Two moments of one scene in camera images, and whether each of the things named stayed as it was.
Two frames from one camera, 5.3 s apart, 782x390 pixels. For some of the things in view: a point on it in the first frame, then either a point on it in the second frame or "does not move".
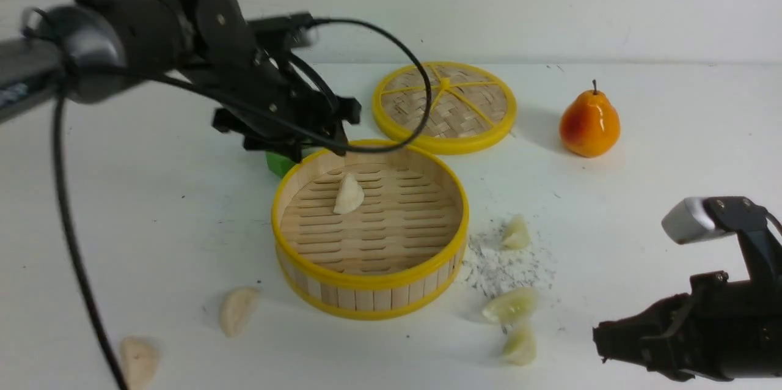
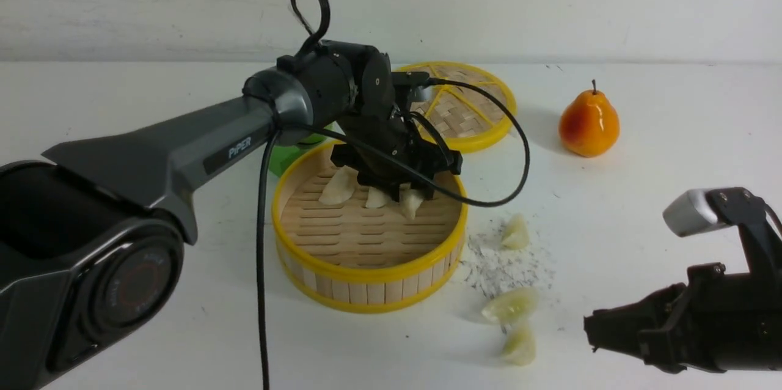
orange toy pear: x=590 y=126 does not move
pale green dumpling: x=512 y=306 does not move
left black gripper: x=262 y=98 -> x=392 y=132
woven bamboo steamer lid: x=471 y=106 does not move
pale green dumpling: x=521 y=349 does not move
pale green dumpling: x=517 y=236 does not move
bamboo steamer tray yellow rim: x=372 y=231 does not move
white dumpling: x=139 y=359 -> x=410 y=199
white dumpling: x=236 y=309 -> x=377 y=198
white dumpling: x=350 y=195 -> x=339 y=186
